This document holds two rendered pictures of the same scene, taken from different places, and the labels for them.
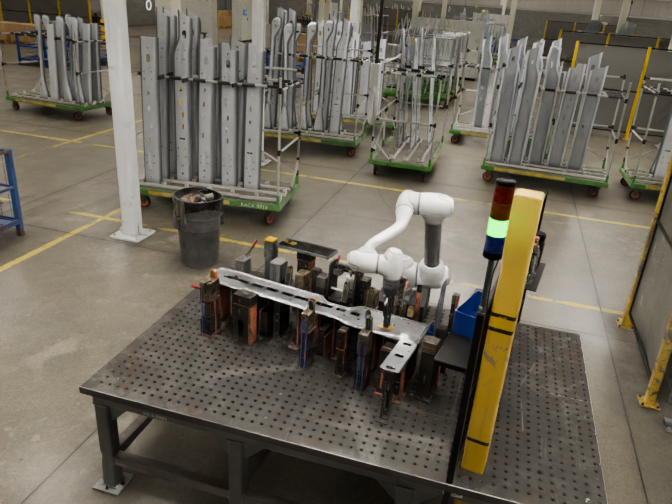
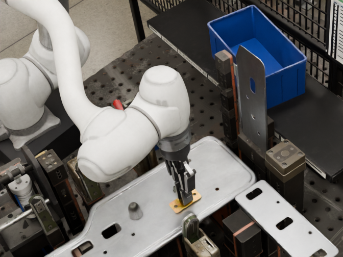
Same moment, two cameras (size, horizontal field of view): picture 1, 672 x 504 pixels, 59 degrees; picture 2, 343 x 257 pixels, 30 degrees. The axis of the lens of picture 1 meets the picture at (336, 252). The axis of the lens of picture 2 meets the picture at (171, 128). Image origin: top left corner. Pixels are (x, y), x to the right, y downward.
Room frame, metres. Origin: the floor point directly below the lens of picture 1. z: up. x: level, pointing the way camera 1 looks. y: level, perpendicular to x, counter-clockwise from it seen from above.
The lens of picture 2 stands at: (2.08, 0.48, 2.36)
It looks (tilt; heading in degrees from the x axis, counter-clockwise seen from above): 46 degrees down; 310
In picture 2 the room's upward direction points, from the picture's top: 12 degrees counter-clockwise
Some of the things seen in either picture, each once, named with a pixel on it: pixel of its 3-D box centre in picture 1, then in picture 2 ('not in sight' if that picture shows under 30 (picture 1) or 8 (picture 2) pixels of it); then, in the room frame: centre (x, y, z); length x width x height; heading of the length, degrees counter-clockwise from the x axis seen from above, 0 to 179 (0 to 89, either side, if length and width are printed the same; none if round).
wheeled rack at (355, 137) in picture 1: (312, 97); not in sight; (10.73, 0.61, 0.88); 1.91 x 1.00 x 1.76; 78
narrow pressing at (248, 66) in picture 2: (439, 310); (251, 101); (2.67, -0.55, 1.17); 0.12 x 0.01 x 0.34; 156
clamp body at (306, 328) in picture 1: (307, 337); not in sight; (2.79, 0.12, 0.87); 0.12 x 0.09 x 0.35; 156
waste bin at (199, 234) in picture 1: (199, 228); not in sight; (5.50, 1.40, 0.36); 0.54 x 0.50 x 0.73; 165
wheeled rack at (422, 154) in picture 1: (413, 113); not in sight; (9.85, -1.11, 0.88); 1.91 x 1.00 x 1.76; 166
